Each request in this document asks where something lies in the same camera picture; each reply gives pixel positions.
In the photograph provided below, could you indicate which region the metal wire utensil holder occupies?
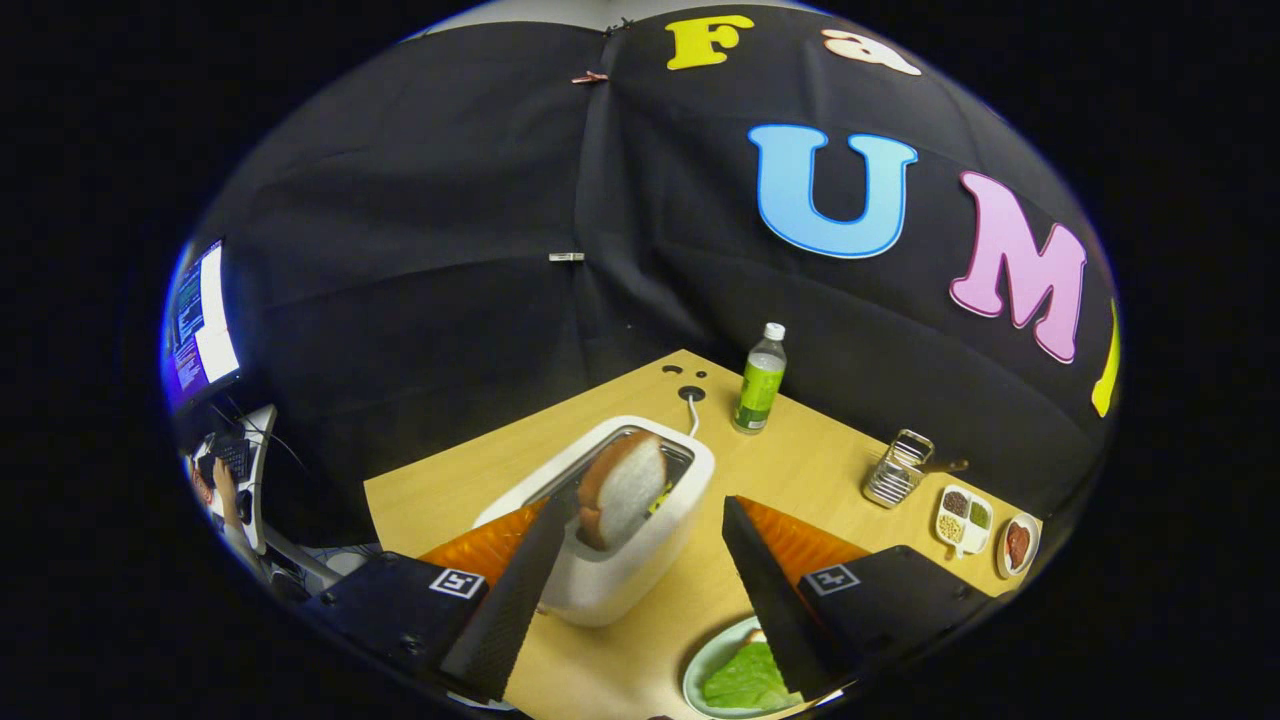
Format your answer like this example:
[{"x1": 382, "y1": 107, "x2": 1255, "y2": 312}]
[{"x1": 861, "y1": 429, "x2": 936, "y2": 510}]

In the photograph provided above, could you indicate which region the computer monitor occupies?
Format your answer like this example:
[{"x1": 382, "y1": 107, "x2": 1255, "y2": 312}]
[{"x1": 165, "y1": 238, "x2": 243, "y2": 411}]

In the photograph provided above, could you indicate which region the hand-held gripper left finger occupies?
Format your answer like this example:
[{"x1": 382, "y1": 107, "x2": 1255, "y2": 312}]
[{"x1": 305, "y1": 495, "x2": 581, "y2": 704}]

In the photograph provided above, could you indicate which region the green label drink bottle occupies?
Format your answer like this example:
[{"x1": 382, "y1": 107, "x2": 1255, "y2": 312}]
[{"x1": 731, "y1": 322, "x2": 788, "y2": 436}]

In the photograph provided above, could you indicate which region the black keyboard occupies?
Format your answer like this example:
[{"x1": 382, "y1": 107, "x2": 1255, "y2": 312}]
[{"x1": 197, "y1": 438, "x2": 253, "y2": 491}]

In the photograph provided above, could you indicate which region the white side desk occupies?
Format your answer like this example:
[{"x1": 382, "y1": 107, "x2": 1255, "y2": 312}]
[{"x1": 245, "y1": 403, "x2": 341, "y2": 591}]

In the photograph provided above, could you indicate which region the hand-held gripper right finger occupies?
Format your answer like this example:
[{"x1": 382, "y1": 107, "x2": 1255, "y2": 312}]
[{"x1": 720, "y1": 495, "x2": 1001, "y2": 701}]

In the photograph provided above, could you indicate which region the white oval plate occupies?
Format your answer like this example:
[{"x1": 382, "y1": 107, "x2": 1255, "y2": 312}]
[{"x1": 996, "y1": 511, "x2": 1042, "y2": 580}]

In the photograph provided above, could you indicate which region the green lettuce leaf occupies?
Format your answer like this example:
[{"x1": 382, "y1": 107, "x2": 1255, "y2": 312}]
[{"x1": 702, "y1": 640, "x2": 801, "y2": 711}]

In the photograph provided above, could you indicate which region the plain white bread slice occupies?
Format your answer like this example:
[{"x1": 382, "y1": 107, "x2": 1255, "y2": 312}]
[{"x1": 577, "y1": 431, "x2": 669, "y2": 553}]

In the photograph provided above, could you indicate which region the white divided bean dish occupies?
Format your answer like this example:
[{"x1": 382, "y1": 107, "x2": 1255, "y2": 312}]
[{"x1": 934, "y1": 484, "x2": 995, "y2": 559}]

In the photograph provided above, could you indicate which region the black backdrop cloth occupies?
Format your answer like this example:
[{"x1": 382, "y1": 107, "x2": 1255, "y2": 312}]
[{"x1": 165, "y1": 5, "x2": 1121, "y2": 551}]

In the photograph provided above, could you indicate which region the white toaster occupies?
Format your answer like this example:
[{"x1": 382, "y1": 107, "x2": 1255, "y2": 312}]
[{"x1": 472, "y1": 415, "x2": 717, "y2": 629}]

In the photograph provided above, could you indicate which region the pale green round plate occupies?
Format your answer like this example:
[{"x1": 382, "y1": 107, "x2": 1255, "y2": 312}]
[{"x1": 682, "y1": 614, "x2": 816, "y2": 720}]

